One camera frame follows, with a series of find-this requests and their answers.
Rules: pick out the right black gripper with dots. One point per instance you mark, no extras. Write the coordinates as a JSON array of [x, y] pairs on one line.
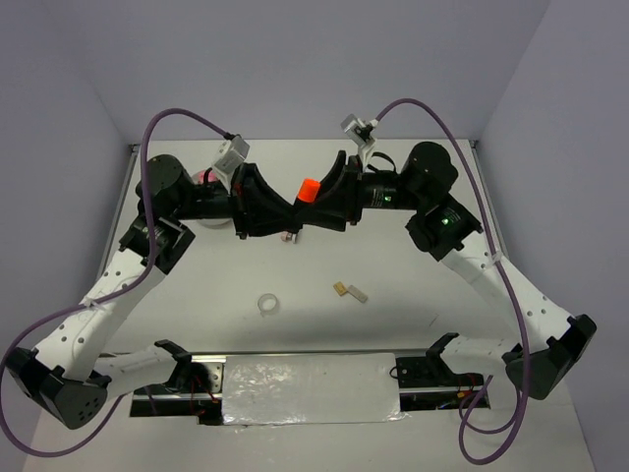
[[341, 196]]

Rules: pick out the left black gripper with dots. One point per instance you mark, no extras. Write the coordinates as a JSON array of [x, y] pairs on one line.
[[257, 208]]

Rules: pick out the orange highlighter cap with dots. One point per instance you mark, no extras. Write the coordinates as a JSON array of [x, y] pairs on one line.
[[308, 191]]

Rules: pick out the pink mini stapler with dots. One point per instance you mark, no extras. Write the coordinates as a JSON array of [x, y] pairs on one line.
[[289, 237]]

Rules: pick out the pink marker pack bottle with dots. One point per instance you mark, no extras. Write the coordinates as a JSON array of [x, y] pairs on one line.
[[205, 176]]

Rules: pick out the grey eraser piece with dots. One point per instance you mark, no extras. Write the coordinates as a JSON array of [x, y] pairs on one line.
[[357, 293]]

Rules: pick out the clear tape roll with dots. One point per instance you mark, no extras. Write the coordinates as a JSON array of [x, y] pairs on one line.
[[268, 304]]

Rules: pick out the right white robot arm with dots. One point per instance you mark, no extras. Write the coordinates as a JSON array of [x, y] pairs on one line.
[[552, 340]]

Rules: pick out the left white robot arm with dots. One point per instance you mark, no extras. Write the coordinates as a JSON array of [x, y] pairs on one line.
[[67, 373]]

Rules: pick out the white round divided organizer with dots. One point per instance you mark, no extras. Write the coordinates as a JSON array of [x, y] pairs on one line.
[[214, 223]]

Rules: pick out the tan small eraser block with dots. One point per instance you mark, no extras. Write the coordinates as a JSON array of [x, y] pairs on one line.
[[340, 288]]

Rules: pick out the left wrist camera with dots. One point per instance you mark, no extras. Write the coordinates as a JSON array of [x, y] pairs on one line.
[[228, 159]]

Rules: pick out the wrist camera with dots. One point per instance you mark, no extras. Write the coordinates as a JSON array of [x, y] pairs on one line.
[[359, 132], [228, 159]]

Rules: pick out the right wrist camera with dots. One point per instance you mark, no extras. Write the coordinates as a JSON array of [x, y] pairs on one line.
[[359, 132]]

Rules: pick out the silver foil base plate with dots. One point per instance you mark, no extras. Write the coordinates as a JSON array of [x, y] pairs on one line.
[[310, 389]]

